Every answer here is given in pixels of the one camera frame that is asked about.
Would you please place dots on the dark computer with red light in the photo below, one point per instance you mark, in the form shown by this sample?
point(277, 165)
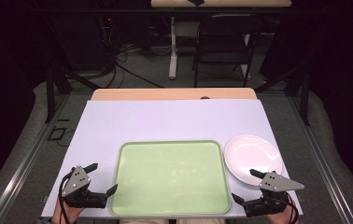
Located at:
point(108, 28)

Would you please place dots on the wooden table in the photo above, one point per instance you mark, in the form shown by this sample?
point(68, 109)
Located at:
point(165, 94)

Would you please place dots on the black floor socket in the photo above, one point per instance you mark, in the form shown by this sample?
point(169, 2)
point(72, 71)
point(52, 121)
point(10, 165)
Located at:
point(56, 133)

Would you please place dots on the person's left hand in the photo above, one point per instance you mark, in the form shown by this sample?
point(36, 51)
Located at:
point(65, 215)

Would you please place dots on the black metal stand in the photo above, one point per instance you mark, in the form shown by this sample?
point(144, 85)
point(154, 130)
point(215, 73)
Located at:
point(50, 93)
point(304, 96)

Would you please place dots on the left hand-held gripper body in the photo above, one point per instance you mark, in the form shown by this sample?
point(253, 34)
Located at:
point(75, 182)

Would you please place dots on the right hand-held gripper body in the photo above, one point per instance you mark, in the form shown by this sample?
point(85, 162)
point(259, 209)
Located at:
point(277, 184)

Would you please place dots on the person's right hand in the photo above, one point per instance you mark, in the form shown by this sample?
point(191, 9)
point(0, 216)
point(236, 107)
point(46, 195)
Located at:
point(285, 218)

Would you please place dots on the white table cover board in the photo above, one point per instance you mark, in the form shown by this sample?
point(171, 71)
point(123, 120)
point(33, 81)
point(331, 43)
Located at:
point(165, 121)

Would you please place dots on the black folding chair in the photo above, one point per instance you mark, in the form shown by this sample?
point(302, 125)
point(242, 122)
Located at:
point(224, 37)

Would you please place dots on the black object on desk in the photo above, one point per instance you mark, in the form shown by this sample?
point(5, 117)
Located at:
point(195, 2)

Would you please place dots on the aluminium floor rail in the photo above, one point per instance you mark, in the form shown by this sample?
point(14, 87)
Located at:
point(324, 168)
point(25, 168)

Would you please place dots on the white desk leg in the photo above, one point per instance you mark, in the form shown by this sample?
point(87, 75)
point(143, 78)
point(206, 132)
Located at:
point(173, 59)

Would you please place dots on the white round plate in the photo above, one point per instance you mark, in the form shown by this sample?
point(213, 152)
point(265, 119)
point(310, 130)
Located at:
point(251, 155)

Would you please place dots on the light green tray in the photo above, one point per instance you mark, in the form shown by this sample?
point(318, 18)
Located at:
point(171, 177)

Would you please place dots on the wooden background desk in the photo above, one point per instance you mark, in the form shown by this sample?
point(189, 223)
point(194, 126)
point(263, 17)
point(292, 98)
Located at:
point(227, 3)

